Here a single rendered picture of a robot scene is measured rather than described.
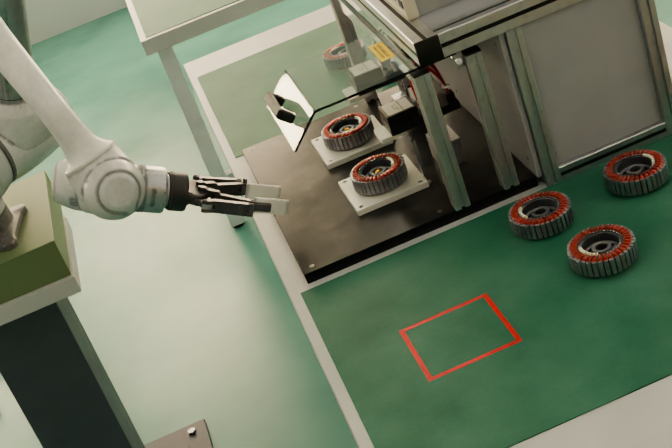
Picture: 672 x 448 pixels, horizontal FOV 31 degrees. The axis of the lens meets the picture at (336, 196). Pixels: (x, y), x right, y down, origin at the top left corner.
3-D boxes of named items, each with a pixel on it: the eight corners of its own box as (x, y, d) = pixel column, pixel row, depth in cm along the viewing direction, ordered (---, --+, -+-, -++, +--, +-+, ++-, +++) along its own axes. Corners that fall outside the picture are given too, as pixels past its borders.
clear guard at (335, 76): (294, 152, 214) (283, 123, 212) (267, 107, 236) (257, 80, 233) (464, 81, 217) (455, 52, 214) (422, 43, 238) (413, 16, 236)
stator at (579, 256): (601, 233, 209) (596, 215, 207) (652, 249, 200) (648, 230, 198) (557, 268, 204) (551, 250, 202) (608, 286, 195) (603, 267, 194)
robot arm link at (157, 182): (135, 219, 229) (166, 222, 231) (141, 174, 226) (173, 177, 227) (130, 200, 237) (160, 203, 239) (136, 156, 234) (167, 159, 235)
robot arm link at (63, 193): (129, 214, 236) (138, 219, 224) (46, 208, 232) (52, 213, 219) (134, 158, 236) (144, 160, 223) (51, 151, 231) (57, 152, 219)
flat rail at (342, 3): (421, 92, 217) (417, 77, 216) (335, 4, 272) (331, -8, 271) (428, 90, 217) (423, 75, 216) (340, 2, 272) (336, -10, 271)
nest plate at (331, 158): (328, 170, 258) (326, 165, 258) (312, 144, 272) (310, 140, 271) (393, 142, 260) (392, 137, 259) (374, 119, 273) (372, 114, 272)
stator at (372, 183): (362, 203, 238) (356, 187, 237) (348, 181, 248) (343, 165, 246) (415, 181, 239) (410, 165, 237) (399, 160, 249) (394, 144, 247)
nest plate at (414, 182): (358, 216, 237) (357, 211, 236) (339, 186, 250) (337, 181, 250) (429, 186, 238) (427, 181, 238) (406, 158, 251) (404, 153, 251)
